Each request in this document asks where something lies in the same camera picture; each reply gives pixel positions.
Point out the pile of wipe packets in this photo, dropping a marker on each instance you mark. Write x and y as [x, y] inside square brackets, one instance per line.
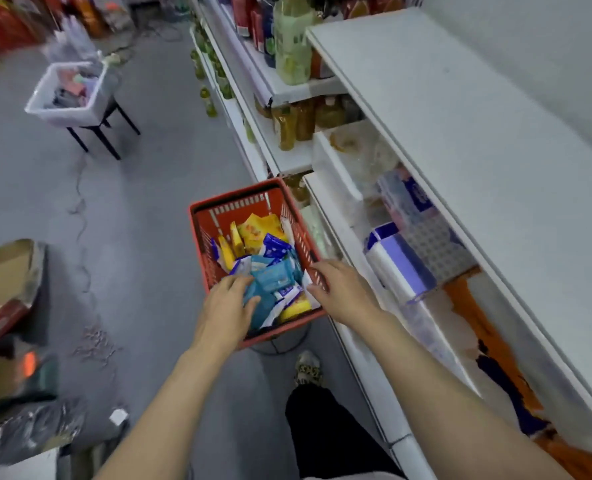
[271, 274]

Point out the pile of colourful packets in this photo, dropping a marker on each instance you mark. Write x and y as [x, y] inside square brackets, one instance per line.
[71, 89]

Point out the person's left hand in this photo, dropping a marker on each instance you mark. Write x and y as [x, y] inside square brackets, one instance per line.
[226, 317]

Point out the purple and white tissue pack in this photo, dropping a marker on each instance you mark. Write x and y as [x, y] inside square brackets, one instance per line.
[401, 267]

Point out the heap of assorted goods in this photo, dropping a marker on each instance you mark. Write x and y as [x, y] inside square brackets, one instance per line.
[16, 384]

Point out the orange white paper roll pack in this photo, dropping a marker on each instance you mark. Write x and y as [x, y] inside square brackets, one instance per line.
[490, 334]

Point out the white flat box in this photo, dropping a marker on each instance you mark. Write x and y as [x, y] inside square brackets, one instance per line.
[21, 468]

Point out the person's left forearm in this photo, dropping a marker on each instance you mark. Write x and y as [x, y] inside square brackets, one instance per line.
[171, 419]

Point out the white wrapped paper pack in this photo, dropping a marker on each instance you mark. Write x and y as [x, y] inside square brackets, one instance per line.
[535, 354]

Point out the white purple dotted tissue pack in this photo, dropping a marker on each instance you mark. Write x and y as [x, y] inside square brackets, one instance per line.
[436, 244]

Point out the white paper scrap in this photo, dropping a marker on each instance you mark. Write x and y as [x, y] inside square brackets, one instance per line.
[118, 417]

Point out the leopard print shoe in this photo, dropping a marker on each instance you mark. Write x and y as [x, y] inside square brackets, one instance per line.
[308, 368]

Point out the black stool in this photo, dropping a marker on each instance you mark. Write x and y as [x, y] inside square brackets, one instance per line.
[103, 137]

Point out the person's right forearm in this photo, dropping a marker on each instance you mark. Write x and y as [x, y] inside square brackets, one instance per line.
[456, 409]

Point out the black trousers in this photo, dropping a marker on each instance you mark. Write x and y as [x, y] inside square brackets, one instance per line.
[326, 429]

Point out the person's right hand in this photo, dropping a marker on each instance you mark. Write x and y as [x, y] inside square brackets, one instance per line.
[348, 294]

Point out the row of yellow oil bottles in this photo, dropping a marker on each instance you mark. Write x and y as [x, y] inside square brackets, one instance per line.
[286, 127]

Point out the large white paper roll pack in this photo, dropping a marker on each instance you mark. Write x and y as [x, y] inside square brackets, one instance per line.
[341, 174]

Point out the white plastic bin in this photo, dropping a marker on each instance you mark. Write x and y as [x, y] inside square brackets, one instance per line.
[66, 117]

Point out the pink tissue pack blue label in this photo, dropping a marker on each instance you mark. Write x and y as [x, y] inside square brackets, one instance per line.
[403, 194]

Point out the brown cardboard box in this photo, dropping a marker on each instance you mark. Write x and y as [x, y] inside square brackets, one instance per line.
[1, 279]

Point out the red plastic shopping basket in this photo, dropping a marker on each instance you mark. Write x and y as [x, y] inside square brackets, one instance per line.
[201, 214]

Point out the white shirt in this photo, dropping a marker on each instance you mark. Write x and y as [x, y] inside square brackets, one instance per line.
[356, 476]

